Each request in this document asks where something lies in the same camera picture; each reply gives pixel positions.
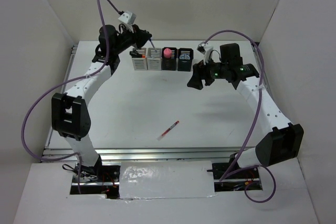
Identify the orange highlighter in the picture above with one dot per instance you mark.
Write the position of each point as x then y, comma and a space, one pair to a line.
138, 53

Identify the black slotted container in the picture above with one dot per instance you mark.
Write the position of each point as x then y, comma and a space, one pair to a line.
169, 64
185, 65

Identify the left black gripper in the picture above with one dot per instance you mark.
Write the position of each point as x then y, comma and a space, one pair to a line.
140, 37

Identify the left black slotted container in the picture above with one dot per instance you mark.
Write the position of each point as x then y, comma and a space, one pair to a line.
169, 64

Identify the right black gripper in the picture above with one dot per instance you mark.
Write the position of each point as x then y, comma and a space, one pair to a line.
200, 72

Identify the pink cap glue bottle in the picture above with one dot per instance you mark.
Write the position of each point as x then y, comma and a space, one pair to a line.
167, 53

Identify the blue pen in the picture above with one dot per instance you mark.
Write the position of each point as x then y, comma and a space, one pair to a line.
152, 44

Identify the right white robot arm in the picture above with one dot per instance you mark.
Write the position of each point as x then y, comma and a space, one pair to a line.
282, 139

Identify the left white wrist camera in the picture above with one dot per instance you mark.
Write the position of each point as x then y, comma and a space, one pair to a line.
127, 18

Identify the blue glue bottle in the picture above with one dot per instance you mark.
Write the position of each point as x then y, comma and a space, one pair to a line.
184, 57

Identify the aluminium frame rail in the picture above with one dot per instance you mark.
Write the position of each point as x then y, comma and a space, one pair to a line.
134, 107

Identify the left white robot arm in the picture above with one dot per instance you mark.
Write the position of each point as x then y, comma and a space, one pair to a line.
69, 110

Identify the right black slotted container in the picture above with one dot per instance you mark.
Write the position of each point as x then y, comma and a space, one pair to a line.
185, 65

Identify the white slotted container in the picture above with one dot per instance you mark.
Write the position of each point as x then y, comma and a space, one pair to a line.
154, 59
140, 63

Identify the left white slotted container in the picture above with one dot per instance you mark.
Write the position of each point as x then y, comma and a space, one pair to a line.
140, 63

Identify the white taped cover panel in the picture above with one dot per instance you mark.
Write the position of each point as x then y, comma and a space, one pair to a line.
176, 179

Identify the red pen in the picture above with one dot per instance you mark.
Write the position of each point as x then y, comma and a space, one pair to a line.
169, 129

